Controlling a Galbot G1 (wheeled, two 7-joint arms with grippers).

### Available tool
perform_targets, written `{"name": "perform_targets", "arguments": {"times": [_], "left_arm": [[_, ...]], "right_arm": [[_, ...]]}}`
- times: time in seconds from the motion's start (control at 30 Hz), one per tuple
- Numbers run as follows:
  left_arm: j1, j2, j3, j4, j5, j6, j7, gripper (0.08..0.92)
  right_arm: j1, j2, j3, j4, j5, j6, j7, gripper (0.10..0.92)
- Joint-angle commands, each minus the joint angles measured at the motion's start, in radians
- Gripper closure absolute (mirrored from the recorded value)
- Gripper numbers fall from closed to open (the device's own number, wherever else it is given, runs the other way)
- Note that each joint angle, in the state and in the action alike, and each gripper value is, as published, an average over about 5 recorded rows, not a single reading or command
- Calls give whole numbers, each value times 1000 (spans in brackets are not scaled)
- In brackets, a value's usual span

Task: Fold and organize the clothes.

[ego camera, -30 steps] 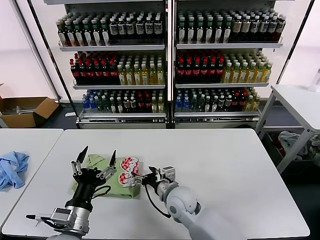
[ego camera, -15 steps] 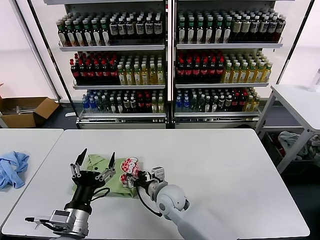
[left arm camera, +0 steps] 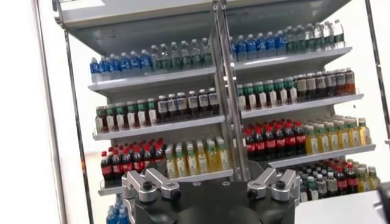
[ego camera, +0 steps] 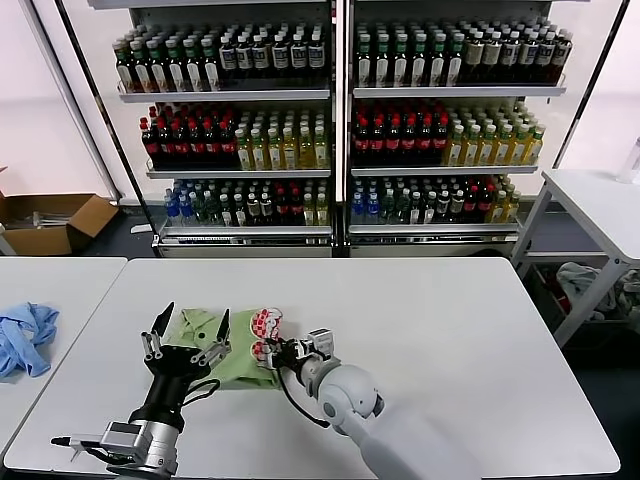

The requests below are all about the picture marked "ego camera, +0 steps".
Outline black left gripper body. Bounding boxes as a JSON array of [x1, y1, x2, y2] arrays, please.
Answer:
[[139, 344, 214, 417]]

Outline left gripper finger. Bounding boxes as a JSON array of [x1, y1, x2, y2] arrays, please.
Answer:
[[192, 308, 233, 364], [139, 301, 175, 362]]

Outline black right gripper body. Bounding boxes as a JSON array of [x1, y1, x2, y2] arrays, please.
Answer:
[[274, 338, 309, 369]]

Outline green T-shirt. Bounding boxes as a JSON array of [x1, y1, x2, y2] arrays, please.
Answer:
[[172, 305, 286, 392]]

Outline open cardboard box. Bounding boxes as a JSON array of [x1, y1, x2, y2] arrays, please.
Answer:
[[0, 192, 121, 257]]

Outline crumpled blue cloth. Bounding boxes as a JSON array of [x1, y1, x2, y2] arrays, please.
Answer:
[[0, 301, 61, 384]]

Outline metal rods bundle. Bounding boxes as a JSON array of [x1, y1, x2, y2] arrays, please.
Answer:
[[32, 211, 69, 231]]

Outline cola bottle red cap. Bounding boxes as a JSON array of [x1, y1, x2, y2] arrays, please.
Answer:
[[400, 118, 418, 168], [352, 118, 370, 168], [416, 118, 434, 168], [157, 120, 175, 170], [173, 120, 190, 170], [432, 117, 449, 167], [189, 120, 206, 170], [220, 120, 238, 170], [384, 118, 402, 168], [368, 118, 386, 168], [140, 118, 159, 170], [204, 120, 222, 170]]

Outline yellow tea bottle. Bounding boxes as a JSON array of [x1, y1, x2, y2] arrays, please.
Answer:
[[495, 124, 514, 167], [528, 125, 545, 166], [267, 128, 285, 171], [314, 126, 331, 170], [446, 125, 465, 168], [478, 125, 497, 167], [283, 128, 300, 171], [298, 127, 316, 170], [235, 129, 253, 171], [512, 124, 530, 167], [463, 125, 480, 168], [251, 129, 269, 171]]

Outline black slanted pole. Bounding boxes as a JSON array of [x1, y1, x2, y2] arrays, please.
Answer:
[[53, 0, 166, 260], [549, 0, 632, 170]]

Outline grey metal drinks shelf unit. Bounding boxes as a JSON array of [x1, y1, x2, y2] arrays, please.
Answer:
[[344, 0, 591, 260], [87, 0, 346, 260]]

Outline grey slanted pole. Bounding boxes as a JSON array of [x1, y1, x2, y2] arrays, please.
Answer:
[[19, 0, 124, 207]]

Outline dark bottle green cap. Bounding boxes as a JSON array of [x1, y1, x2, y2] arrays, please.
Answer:
[[148, 39, 169, 94], [115, 41, 134, 95], [355, 34, 374, 88], [132, 40, 151, 95], [410, 33, 430, 88], [202, 37, 221, 92], [392, 33, 411, 88], [447, 33, 465, 87], [184, 38, 204, 93], [167, 39, 186, 94], [429, 32, 448, 88], [373, 33, 392, 88]]

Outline dark storage crate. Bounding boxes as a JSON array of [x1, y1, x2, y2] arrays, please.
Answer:
[[527, 263, 640, 327]]

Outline dark bottle white label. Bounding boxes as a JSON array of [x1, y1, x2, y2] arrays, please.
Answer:
[[307, 31, 326, 81], [519, 35, 539, 85], [555, 33, 574, 85], [252, 34, 271, 82], [502, 34, 521, 85], [538, 34, 556, 85], [235, 34, 254, 82], [219, 35, 237, 82], [271, 33, 290, 82], [289, 32, 308, 82]]

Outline grey crumpled cloth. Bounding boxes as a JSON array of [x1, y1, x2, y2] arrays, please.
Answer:
[[555, 261, 619, 322], [618, 269, 640, 308]]

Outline white table grey legs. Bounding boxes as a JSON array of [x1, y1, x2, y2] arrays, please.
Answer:
[[509, 168, 640, 349]]

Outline dark bottle beige label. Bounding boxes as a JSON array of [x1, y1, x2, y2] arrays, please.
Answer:
[[464, 32, 484, 85], [483, 31, 503, 85]]

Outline clear plastic bottle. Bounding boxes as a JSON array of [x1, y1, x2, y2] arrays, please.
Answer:
[[617, 145, 640, 186]]

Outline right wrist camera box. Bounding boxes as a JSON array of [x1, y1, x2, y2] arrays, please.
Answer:
[[308, 327, 335, 360]]

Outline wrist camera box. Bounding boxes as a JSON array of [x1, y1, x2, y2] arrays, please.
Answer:
[[308, 327, 335, 360], [99, 420, 151, 454]]

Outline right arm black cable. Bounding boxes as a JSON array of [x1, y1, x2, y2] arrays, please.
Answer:
[[277, 369, 331, 429]]

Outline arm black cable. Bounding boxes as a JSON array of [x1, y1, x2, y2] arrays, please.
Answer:
[[49, 436, 131, 464], [277, 369, 331, 429]]

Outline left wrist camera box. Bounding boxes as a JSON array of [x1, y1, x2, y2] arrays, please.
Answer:
[[99, 420, 151, 454]]

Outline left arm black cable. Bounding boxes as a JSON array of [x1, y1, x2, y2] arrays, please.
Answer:
[[49, 436, 131, 464]]

